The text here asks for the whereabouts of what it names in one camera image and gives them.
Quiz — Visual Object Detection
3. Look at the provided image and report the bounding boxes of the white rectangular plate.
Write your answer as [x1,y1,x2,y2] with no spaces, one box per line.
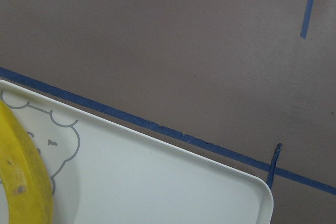
[1,81,274,223]

